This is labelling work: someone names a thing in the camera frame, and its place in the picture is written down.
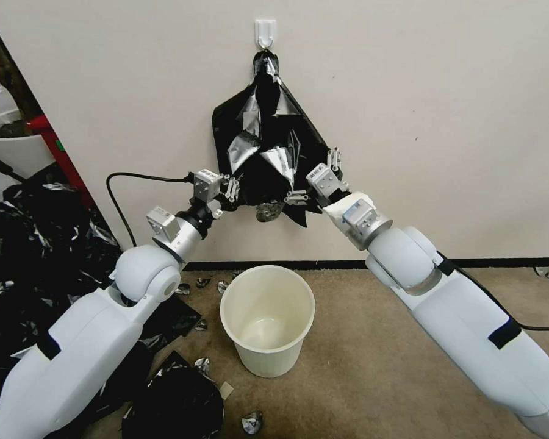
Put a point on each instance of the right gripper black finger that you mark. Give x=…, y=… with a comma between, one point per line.
x=296, y=196
x=334, y=159

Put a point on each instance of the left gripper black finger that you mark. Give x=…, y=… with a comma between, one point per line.
x=231, y=187
x=219, y=210

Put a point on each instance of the black plastic trash bag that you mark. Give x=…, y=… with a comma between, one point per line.
x=256, y=183

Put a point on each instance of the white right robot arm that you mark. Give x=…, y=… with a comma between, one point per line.
x=462, y=329

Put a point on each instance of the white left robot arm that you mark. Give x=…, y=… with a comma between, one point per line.
x=87, y=338

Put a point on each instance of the cream plastic trash bin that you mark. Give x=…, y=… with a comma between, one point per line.
x=267, y=347

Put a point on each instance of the crumpled black trash bag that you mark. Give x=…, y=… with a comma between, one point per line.
x=178, y=402

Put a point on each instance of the white wrist wrap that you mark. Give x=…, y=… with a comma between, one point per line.
x=353, y=200

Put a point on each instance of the crumpled grey wad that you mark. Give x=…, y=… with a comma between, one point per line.
x=269, y=213

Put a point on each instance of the flat black plastic sheet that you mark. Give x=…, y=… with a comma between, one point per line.
x=183, y=315

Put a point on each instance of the red stand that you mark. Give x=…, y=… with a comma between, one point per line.
x=50, y=137

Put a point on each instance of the small tan cardboard piece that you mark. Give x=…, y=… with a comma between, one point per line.
x=226, y=389

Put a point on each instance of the white plant pot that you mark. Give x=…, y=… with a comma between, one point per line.
x=13, y=146

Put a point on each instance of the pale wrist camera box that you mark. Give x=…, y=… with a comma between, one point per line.
x=206, y=186
x=322, y=179

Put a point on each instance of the white adhesive wall hook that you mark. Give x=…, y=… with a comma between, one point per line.
x=266, y=33

